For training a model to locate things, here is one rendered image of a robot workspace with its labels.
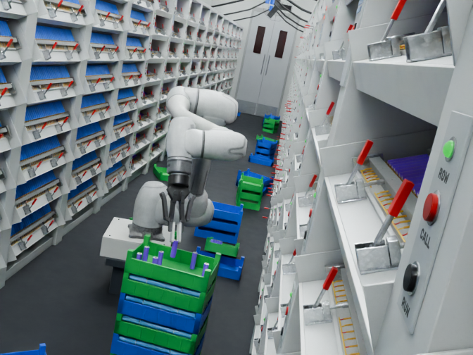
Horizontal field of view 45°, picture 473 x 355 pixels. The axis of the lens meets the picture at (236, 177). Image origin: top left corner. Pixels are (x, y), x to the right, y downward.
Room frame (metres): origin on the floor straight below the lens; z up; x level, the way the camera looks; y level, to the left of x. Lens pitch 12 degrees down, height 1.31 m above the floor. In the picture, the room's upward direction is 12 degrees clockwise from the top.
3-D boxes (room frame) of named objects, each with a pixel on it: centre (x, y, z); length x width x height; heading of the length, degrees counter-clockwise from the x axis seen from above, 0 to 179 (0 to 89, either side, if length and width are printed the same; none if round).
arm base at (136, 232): (2.78, 0.39, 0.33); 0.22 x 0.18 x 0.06; 15
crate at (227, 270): (3.28, 0.01, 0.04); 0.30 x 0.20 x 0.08; 87
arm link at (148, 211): (2.80, 0.39, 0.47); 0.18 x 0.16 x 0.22; 101
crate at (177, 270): (1.96, 0.16, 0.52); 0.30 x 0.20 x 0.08; 83
